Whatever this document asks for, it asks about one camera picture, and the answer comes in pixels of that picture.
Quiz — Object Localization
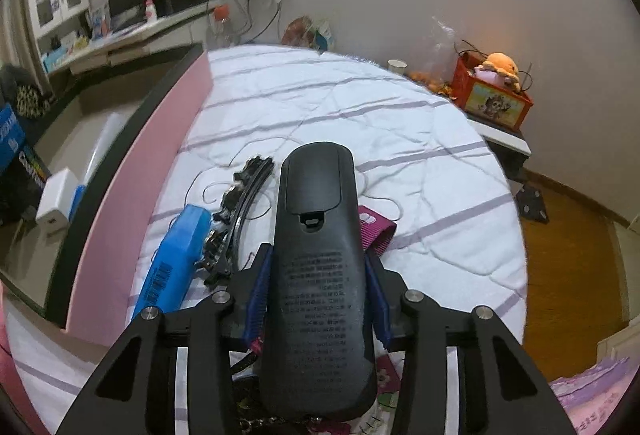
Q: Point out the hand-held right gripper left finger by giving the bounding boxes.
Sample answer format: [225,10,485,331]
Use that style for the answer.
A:
[55,242,275,435]

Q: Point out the orange plush toy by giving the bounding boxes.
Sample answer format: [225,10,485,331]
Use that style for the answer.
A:
[475,52,521,90]

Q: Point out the white desk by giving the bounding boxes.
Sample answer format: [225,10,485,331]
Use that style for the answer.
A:
[42,0,226,76]

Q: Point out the red-capped clear bottle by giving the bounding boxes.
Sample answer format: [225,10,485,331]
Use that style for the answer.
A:
[212,4,233,48]

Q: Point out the red printed storage box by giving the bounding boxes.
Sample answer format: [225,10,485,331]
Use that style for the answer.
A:
[452,54,533,132]

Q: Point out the pink printed bedding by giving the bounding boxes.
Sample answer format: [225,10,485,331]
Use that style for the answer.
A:
[549,355,640,435]

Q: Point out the magenta pouch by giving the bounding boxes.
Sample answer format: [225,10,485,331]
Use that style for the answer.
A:
[357,204,398,260]

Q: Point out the colourful snack bag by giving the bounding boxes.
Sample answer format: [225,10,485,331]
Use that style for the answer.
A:
[281,16,321,48]

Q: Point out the black beaded headband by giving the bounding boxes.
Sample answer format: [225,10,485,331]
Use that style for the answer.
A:
[197,155,276,288]

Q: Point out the white side table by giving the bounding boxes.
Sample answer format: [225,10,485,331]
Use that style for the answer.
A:
[467,117,532,180]

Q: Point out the black remote control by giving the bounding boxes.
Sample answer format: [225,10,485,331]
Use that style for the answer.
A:
[259,141,378,422]

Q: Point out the clear plastic bag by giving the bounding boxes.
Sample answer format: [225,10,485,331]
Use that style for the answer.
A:
[410,15,463,90]

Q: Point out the blue snack packet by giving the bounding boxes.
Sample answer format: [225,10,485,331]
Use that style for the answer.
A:
[315,22,336,53]

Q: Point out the white charger adapter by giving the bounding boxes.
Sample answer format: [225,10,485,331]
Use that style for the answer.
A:
[36,167,83,236]

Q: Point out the dark leopard-lined jacket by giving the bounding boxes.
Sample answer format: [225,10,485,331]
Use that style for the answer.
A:
[0,65,56,120]

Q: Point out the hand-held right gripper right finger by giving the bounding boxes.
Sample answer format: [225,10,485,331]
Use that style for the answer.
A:
[362,252,576,435]

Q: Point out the black metal bracket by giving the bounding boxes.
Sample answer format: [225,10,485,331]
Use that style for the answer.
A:
[515,182,550,223]

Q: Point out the metal keychain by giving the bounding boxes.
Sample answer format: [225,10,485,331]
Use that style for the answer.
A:
[235,415,326,435]

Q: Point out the blue and white carton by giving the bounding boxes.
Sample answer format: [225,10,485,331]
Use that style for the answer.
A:
[90,7,111,38]

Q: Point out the blue rectangular packet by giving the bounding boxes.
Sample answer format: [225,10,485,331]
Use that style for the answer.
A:
[131,205,213,323]

